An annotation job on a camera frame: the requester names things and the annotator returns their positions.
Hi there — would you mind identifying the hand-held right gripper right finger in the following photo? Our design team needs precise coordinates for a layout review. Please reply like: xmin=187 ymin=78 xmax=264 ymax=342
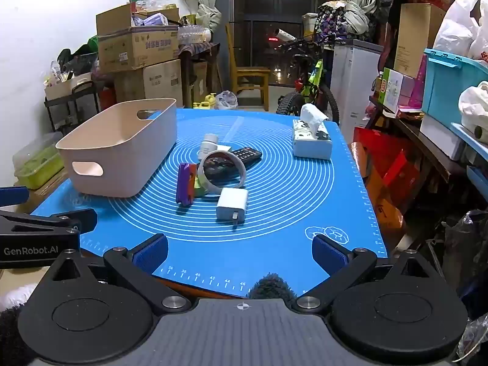
xmin=291 ymin=234 xmax=443 ymax=314

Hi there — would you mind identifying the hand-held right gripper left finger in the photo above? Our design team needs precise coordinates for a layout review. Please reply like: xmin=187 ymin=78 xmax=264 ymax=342
xmin=38 ymin=232 xmax=192 ymax=315

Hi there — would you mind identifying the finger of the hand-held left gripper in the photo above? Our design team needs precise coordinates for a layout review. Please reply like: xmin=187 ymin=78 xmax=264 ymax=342
xmin=0 ymin=208 xmax=98 ymax=235
xmin=0 ymin=186 xmax=30 ymax=207

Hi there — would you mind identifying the white pill bottle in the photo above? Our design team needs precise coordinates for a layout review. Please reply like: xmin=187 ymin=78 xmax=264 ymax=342
xmin=198 ymin=134 xmax=219 ymax=161

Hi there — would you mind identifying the green plastic container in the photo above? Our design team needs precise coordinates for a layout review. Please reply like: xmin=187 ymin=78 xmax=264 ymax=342
xmin=13 ymin=133 xmax=65 ymax=190

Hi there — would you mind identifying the blue silicone mat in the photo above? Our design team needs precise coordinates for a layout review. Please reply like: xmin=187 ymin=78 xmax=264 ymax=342
xmin=31 ymin=108 xmax=389 ymax=299

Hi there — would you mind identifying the dark fuzzy cloth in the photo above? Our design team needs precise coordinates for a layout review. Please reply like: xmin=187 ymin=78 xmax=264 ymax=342
xmin=247 ymin=272 xmax=297 ymax=300

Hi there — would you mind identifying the purple multicolour toy block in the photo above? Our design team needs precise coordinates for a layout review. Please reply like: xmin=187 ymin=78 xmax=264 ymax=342
xmin=176 ymin=162 xmax=205 ymax=207

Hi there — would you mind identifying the white charger plug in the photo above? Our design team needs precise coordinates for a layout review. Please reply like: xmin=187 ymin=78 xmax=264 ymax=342
xmin=216 ymin=188 xmax=249 ymax=229

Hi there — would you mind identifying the red paper bag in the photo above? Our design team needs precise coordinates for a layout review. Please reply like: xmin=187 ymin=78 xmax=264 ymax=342
xmin=350 ymin=127 xmax=421 ymax=230

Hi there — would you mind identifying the black trolley cart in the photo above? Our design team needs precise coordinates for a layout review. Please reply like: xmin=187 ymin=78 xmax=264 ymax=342
xmin=43 ymin=79 xmax=101 ymax=131

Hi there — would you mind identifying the white tissue box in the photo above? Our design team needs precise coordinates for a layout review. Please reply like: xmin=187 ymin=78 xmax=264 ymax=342
xmin=292 ymin=104 xmax=333 ymax=160

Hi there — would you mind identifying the small cardboard box with bottles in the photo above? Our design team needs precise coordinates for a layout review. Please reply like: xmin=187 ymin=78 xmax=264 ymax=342
xmin=44 ymin=72 xmax=93 ymax=100

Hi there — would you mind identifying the black remote control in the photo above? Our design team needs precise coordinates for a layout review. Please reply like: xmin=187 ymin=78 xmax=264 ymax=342
xmin=203 ymin=146 xmax=263 ymax=181

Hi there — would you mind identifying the dark wooden shelf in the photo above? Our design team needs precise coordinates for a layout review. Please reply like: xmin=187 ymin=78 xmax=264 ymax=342
xmin=368 ymin=95 xmax=470 ymax=184

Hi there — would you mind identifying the yellow plastic jug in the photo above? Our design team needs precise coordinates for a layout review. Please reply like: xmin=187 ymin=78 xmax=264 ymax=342
xmin=192 ymin=93 xmax=218 ymax=109

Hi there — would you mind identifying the clear plastic bag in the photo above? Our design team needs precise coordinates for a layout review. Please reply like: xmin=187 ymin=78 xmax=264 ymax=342
xmin=215 ymin=90 xmax=239 ymax=110

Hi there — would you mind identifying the green and black bicycle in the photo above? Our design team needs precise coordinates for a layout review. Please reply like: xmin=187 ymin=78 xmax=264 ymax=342
xmin=275 ymin=34 xmax=341 ymax=123

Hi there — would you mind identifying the green and white carton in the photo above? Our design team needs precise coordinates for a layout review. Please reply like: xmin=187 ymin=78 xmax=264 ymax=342
xmin=382 ymin=67 xmax=405 ymax=113

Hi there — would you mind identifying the pink box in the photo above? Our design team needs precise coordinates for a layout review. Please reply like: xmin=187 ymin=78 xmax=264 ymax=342
xmin=396 ymin=74 xmax=425 ymax=109

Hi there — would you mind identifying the blue-printed cardboard box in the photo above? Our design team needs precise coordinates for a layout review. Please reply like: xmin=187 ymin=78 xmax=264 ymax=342
xmin=98 ymin=26 xmax=180 ymax=74

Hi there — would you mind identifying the dark wooden side table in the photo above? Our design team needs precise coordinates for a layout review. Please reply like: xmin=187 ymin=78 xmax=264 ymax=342
xmin=178 ymin=42 xmax=222 ymax=108

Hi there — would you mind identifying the wooden chair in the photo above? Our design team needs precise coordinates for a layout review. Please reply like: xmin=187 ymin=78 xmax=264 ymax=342
xmin=226 ymin=22 xmax=271 ymax=113

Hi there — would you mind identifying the open cardboard box with clutter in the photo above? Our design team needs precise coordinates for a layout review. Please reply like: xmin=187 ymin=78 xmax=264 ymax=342
xmin=95 ymin=0 xmax=181 ymax=36

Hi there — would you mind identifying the light blue storage bin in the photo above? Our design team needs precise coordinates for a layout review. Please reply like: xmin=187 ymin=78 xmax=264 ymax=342
xmin=421 ymin=48 xmax=488 ymax=129

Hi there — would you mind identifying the white plastic bag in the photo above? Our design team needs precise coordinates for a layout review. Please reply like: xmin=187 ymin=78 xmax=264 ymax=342
xmin=434 ymin=0 xmax=488 ymax=62
xmin=457 ymin=81 xmax=488 ymax=142

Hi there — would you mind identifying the rolled white paper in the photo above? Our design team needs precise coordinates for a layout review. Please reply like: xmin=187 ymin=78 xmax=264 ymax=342
xmin=274 ymin=27 xmax=299 ymax=43

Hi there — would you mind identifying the pack of clear bottles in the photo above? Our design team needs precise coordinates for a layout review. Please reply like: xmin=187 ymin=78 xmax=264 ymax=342
xmin=178 ymin=24 xmax=213 ymax=45

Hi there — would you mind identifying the tall cardboard box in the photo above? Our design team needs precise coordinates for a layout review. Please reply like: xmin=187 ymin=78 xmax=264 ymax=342
xmin=393 ymin=2 xmax=447 ymax=79

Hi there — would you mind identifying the white bucket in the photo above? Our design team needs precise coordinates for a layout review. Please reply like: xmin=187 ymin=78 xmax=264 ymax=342
xmin=302 ymin=12 xmax=319 ymax=36

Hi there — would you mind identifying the floral fabric bag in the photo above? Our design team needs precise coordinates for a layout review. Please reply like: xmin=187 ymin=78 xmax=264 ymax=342
xmin=316 ymin=2 xmax=350 ymax=41

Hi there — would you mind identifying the white tape ring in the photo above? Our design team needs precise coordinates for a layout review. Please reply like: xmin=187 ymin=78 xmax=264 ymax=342
xmin=198 ymin=151 xmax=247 ymax=196

